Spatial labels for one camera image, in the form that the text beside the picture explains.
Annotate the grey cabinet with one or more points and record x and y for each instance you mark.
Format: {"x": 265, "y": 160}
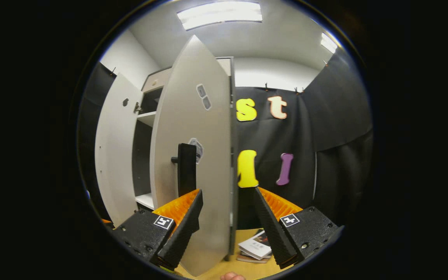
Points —
{"x": 147, "y": 118}

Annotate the long ceiling light panel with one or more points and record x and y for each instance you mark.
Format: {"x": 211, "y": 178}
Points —
{"x": 220, "y": 14}

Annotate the grey cabinet door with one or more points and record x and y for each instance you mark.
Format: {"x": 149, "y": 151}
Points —
{"x": 208, "y": 124}
{"x": 115, "y": 155}

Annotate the black backdrop cloth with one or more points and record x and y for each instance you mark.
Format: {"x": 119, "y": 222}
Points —
{"x": 336, "y": 175}

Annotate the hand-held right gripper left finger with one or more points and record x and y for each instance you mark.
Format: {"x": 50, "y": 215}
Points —
{"x": 183, "y": 229}

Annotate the white-bordered book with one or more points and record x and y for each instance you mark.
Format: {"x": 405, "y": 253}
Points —
{"x": 256, "y": 245}

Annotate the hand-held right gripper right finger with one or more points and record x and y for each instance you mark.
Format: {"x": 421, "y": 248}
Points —
{"x": 272, "y": 229}

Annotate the small ceiling light panel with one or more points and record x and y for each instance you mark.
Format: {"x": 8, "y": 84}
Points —
{"x": 328, "y": 42}

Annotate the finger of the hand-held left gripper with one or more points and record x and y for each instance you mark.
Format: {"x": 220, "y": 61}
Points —
{"x": 106, "y": 222}

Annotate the thin book with dark cover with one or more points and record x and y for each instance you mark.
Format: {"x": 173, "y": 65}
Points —
{"x": 252, "y": 259}

